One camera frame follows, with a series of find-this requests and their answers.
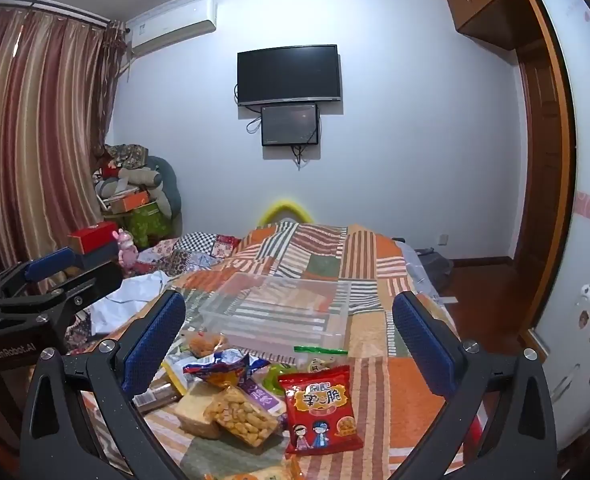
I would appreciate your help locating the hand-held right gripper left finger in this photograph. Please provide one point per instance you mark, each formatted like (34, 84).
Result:
(152, 345)

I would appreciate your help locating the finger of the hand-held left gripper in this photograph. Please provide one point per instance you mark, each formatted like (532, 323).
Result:
(55, 262)
(85, 287)

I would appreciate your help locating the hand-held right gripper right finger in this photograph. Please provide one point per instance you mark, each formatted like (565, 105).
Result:
(425, 345)

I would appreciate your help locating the orange blue snack packet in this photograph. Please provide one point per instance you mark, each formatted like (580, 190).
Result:
(215, 372)

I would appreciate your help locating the green strip zip bag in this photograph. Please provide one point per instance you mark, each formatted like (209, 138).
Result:
(320, 356)

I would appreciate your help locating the clear peanut snack packet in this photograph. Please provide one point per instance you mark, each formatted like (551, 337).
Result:
(240, 415)

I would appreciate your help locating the red snack packet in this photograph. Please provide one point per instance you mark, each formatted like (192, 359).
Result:
(320, 410)

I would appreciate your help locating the clear plastic storage bin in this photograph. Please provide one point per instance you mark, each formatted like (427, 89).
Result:
(275, 310)

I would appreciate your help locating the green jelly cup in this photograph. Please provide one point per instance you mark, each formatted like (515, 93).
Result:
(275, 382)

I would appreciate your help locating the grey box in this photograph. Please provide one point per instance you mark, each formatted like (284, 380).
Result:
(100, 257)

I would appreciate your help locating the red box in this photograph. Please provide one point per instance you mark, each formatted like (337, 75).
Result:
(92, 237)

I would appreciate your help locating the white cloth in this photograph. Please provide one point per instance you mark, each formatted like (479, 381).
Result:
(130, 295)

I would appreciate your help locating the clear fried snack packet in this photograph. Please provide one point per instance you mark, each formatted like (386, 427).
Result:
(205, 344)

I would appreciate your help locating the dark snack bar packet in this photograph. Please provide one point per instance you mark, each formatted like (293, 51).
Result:
(155, 399)

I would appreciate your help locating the pink plush toy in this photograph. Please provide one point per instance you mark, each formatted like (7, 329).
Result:
(126, 250)

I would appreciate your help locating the wrapped bread slice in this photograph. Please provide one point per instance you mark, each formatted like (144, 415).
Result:
(190, 410)

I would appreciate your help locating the grey backpack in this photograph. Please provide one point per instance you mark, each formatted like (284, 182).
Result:
(432, 262)

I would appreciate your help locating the green box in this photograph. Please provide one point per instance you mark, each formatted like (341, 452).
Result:
(145, 220)

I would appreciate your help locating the orange box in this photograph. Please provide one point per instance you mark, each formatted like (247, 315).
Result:
(130, 202)

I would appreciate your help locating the striped patchwork blanket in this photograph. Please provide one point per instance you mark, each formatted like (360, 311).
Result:
(365, 260)

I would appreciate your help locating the checkered patchwork quilt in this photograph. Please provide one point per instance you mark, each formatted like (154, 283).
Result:
(200, 245)

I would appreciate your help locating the camouflage cloth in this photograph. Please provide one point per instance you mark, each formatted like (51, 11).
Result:
(125, 156)

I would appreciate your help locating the striped curtain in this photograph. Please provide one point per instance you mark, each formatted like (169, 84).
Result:
(35, 135)

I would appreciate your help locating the wooden door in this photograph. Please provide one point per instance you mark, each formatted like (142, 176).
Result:
(537, 160)

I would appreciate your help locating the white sliding door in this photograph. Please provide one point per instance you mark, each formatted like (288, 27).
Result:
(575, 160)

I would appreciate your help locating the small black monitor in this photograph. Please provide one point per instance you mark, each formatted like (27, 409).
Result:
(290, 125)

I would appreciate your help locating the white air conditioner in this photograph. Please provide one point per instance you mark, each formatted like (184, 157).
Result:
(175, 22)

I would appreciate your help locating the wall socket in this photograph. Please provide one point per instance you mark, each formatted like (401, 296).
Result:
(443, 238)

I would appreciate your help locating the black wall television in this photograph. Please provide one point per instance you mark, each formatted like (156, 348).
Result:
(290, 75)

